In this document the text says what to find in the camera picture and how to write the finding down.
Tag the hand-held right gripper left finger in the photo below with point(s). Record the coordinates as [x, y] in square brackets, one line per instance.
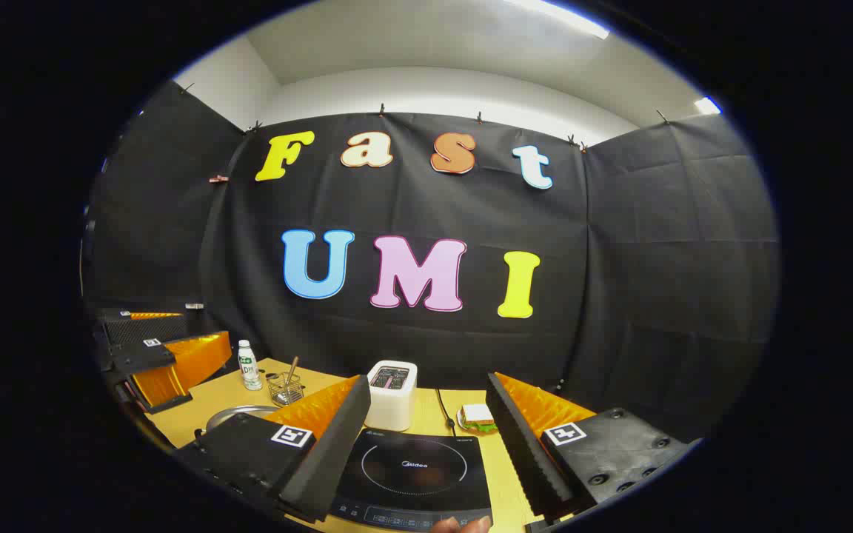
[338, 444]

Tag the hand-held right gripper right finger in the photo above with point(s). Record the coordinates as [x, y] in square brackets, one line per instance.
[519, 444]

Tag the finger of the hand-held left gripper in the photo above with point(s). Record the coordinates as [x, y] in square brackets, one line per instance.
[141, 332]
[189, 363]

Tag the stainless steel pot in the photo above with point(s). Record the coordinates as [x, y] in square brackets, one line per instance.
[238, 411]

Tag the black induction cooktop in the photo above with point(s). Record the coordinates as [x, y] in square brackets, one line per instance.
[412, 474]

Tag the sandwich with lettuce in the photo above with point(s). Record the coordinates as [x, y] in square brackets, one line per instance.
[478, 418]

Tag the white plastic bottle green label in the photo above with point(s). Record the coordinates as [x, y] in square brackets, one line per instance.
[249, 366]

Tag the small white plate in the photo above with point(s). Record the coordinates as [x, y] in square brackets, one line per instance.
[460, 420]

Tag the white toaster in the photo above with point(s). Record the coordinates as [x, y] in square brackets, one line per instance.
[391, 400]

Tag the wooden utensil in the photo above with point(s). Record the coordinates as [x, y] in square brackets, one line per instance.
[291, 368]

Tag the black backdrop cloth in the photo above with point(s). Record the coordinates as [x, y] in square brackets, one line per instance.
[641, 281]

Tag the small ceiling light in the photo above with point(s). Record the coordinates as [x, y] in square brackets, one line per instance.
[708, 106]

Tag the long ceiling light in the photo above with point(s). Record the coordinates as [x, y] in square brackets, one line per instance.
[560, 16]

